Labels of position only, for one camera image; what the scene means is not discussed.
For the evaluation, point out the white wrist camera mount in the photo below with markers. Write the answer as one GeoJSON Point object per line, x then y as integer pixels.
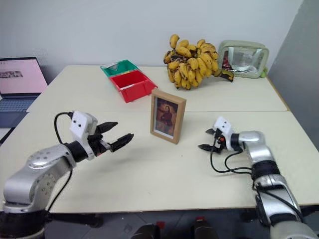
{"type": "Point", "coordinates": [81, 124]}
{"type": "Point", "coordinates": [223, 124]}

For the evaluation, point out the green plastic bin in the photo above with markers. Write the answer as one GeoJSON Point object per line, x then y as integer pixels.
{"type": "Point", "coordinates": [129, 65]}

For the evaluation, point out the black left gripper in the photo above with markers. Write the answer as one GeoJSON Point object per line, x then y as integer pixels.
{"type": "Point", "coordinates": [99, 144]}

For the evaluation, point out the open grey laptop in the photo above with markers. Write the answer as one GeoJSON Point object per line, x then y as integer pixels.
{"type": "Point", "coordinates": [20, 74]}

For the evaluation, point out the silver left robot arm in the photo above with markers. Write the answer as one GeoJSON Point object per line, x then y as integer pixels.
{"type": "Point", "coordinates": [37, 169]}

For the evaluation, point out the clear packet in bin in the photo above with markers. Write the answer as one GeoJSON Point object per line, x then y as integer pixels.
{"type": "Point", "coordinates": [112, 66]}

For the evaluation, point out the wooden picture frame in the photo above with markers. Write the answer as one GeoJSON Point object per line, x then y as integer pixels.
{"type": "Point", "coordinates": [165, 114]}

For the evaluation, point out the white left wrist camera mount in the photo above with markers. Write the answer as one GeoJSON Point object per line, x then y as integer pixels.
{"type": "Point", "coordinates": [81, 124]}

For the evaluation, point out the dark rounded shape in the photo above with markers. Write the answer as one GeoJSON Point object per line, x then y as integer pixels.
{"type": "Point", "coordinates": [204, 230]}
{"type": "Point", "coordinates": [147, 232]}

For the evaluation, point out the small green bag charm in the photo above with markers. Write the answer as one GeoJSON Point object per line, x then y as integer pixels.
{"type": "Point", "coordinates": [263, 73]}

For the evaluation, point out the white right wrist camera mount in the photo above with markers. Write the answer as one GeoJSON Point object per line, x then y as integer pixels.
{"type": "Point", "coordinates": [223, 124]}

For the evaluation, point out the red plastic bin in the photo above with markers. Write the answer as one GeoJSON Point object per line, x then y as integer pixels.
{"type": "Point", "coordinates": [134, 93]}

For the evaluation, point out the bunch of yellow bananas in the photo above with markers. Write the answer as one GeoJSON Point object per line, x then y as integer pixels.
{"type": "Point", "coordinates": [189, 69]}

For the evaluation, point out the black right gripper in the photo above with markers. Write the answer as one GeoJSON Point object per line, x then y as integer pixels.
{"type": "Point", "coordinates": [218, 144]}

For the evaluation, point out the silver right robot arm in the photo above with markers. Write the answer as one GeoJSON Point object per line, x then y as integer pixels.
{"type": "Point", "coordinates": [260, 152]}

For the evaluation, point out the black table frame bar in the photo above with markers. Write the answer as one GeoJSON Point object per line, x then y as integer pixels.
{"type": "Point", "coordinates": [74, 219]}

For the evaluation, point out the blackened single banana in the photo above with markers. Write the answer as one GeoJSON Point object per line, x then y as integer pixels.
{"type": "Point", "coordinates": [228, 74]}

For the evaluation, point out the beige clear toiletry bag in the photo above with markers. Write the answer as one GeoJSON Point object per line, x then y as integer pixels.
{"type": "Point", "coordinates": [245, 58]}

